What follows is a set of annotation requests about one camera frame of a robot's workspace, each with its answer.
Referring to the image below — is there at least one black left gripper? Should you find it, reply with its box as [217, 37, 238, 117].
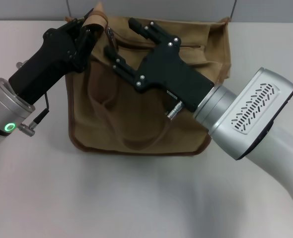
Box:
[8, 18, 105, 105]

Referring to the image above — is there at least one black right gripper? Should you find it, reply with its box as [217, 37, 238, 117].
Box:
[104, 17, 215, 113]

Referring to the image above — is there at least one khaki canvas food bag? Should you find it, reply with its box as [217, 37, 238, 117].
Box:
[64, 2, 233, 156]

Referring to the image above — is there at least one silver metal zipper pull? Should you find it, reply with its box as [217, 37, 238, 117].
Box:
[107, 27, 117, 50]

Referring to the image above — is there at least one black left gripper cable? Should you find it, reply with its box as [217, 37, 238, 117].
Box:
[17, 91, 50, 136]

